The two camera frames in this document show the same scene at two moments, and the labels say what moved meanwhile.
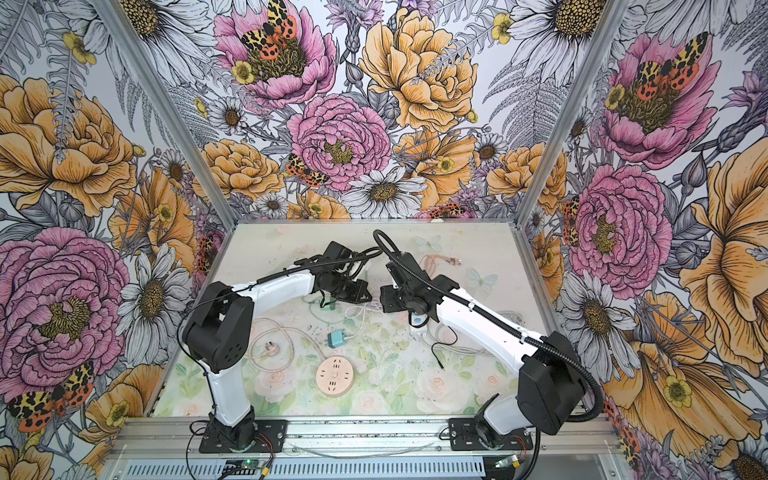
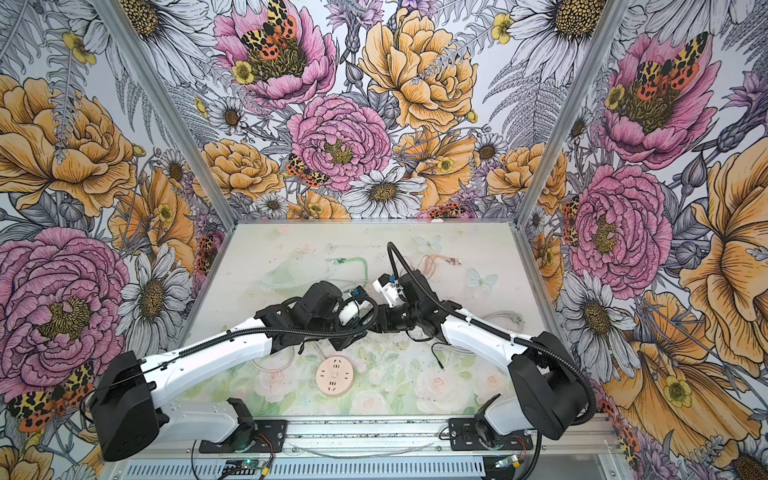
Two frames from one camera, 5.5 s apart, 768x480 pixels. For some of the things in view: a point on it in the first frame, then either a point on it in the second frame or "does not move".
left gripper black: [359, 286] -> [347, 336]
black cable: [443, 343] does not move
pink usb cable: [429, 261] does not move
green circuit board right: [508, 461] does not move
